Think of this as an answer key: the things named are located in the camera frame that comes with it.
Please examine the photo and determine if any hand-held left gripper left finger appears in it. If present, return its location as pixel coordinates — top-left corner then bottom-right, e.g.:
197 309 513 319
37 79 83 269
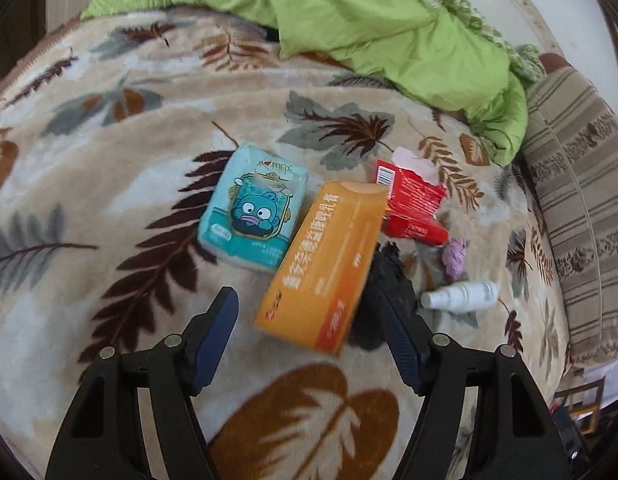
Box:
45 286 240 480

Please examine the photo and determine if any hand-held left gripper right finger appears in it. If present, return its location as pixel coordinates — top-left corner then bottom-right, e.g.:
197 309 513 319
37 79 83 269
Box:
376 287 572 480

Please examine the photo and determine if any black plastic bag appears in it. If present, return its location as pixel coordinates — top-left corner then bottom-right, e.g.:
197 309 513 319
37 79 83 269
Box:
349 241 417 352

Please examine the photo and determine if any orange medicine box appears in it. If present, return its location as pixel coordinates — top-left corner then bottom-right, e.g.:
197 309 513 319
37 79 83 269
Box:
253 181 390 358

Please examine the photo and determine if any teal cartoon tissue packet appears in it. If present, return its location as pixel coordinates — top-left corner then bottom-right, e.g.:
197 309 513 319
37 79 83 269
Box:
196 141 310 273

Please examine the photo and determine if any torn red box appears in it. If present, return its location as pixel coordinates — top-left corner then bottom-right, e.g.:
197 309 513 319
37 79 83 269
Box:
375 147 450 247

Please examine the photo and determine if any white spray bottle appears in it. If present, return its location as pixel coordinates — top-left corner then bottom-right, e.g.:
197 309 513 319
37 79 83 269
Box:
420 281 500 313

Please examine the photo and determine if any leaf-printed blanket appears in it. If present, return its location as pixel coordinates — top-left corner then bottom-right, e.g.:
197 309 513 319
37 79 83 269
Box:
0 7 572 480

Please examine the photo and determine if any striped sofa cushion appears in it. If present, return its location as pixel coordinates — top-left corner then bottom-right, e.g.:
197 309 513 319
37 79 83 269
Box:
519 66 618 368

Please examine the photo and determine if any brown sofa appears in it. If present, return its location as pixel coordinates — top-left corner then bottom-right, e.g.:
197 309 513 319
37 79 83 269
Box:
539 52 574 76

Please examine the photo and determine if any green quilt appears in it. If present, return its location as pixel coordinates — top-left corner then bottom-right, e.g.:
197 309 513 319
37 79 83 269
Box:
81 0 547 168

